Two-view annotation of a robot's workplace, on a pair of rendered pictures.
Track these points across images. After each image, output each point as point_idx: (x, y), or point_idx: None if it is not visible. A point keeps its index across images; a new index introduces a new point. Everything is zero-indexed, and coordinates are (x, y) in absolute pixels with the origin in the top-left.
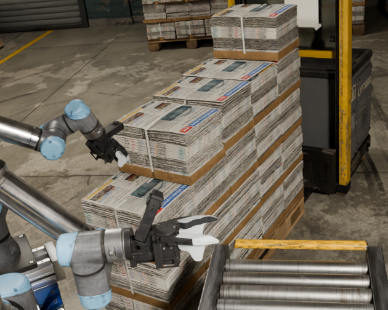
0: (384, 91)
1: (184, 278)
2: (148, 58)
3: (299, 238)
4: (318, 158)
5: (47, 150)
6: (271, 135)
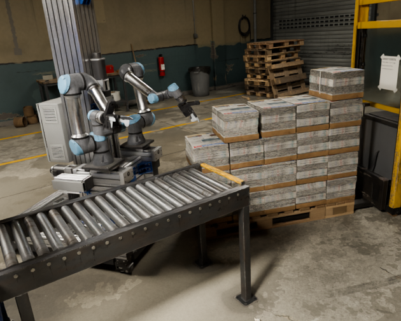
0: None
1: None
2: None
3: (331, 222)
4: (375, 182)
5: (149, 98)
6: (316, 145)
